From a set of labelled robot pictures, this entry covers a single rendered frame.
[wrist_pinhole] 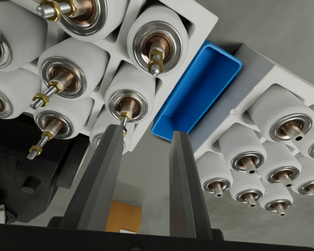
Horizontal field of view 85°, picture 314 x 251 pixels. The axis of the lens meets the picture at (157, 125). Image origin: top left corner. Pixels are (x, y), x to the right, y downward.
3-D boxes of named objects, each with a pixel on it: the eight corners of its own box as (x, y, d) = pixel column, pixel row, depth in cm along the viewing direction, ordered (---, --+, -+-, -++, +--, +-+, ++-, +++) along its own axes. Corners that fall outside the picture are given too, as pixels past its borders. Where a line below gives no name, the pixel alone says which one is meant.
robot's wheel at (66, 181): (84, 158, 82) (66, 198, 67) (74, 155, 81) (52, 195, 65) (95, 131, 71) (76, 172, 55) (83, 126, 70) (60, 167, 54)
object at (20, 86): (33, 82, 50) (-18, 120, 36) (17, 48, 44) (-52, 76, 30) (66, 84, 50) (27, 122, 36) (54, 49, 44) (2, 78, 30)
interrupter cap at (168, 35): (168, 79, 29) (168, 81, 29) (126, 60, 27) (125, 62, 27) (192, 36, 25) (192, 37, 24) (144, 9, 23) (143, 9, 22)
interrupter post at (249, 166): (246, 164, 43) (251, 176, 40) (239, 162, 42) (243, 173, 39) (253, 159, 41) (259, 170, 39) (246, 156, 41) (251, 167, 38)
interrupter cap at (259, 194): (248, 203, 55) (249, 205, 54) (230, 197, 53) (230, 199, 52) (267, 191, 50) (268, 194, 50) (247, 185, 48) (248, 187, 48)
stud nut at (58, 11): (57, 24, 18) (53, 26, 18) (41, 11, 17) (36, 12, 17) (65, 8, 17) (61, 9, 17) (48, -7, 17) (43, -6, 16)
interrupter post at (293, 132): (287, 133, 36) (297, 144, 33) (279, 129, 35) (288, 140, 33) (298, 125, 34) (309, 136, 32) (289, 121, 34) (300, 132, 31)
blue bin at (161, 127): (177, 122, 66) (179, 144, 57) (151, 111, 63) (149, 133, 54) (230, 49, 49) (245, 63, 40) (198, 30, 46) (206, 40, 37)
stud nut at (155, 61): (153, 75, 21) (153, 78, 21) (144, 64, 20) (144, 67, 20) (166, 66, 21) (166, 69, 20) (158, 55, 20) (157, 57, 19)
